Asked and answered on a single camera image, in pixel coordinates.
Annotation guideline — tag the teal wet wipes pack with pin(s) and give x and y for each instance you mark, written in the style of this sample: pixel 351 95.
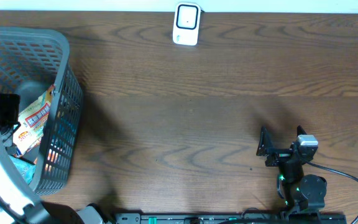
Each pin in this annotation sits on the teal wet wipes pack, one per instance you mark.
pixel 26 170

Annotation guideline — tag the large yellow snack bag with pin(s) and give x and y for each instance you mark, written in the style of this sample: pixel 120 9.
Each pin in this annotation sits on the large yellow snack bag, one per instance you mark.
pixel 32 120

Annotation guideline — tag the grey plastic shopping basket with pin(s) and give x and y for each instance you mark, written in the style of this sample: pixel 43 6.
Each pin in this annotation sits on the grey plastic shopping basket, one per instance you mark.
pixel 31 60

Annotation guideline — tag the white barcode scanner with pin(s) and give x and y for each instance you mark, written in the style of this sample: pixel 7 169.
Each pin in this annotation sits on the white barcode scanner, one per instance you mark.
pixel 186 24

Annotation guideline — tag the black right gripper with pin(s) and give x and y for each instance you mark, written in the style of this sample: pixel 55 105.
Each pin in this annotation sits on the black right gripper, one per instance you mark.
pixel 279 155

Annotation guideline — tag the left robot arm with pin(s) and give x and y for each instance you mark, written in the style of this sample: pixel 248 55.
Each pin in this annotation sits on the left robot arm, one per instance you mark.
pixel 19 204

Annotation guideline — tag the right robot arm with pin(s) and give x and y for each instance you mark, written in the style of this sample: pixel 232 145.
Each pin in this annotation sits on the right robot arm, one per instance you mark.
pixel 303 194

